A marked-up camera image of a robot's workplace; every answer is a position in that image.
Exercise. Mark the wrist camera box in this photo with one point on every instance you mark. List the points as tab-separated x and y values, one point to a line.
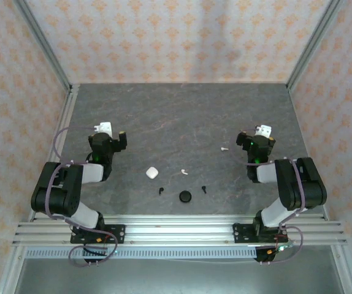
263	130
105	128

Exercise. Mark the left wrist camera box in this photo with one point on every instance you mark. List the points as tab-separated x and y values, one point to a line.
105	128

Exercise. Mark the white earbud charging case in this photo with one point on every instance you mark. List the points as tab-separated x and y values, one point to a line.
152	172

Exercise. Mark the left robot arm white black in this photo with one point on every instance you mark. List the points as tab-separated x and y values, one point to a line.
62	190

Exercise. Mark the small green circuit board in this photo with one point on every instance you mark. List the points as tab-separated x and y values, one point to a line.
281	247

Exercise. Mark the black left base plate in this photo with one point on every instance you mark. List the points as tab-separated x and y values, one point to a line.
119	234

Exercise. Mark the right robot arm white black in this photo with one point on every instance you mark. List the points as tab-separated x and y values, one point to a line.
304	186

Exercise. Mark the aluminium side rail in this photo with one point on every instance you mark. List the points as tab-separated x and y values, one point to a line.
66	113

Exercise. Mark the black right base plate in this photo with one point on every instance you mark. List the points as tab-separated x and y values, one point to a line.
240	232

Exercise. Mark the aluminium corner post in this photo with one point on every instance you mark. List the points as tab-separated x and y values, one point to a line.
315	39
42	39

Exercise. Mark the grey metal lower panel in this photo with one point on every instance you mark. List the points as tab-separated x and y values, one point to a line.
179	278

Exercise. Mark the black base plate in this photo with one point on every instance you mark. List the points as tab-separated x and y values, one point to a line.
119	234
240	232

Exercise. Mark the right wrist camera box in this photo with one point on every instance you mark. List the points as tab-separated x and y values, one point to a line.
263	130

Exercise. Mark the black round charging case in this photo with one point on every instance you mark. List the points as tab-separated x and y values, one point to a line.
185	196

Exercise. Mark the aluminium mounting rail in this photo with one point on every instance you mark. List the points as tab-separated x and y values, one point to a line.
179	232

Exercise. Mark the aluminium frame strut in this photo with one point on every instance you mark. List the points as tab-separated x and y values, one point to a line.
10	272
346	275

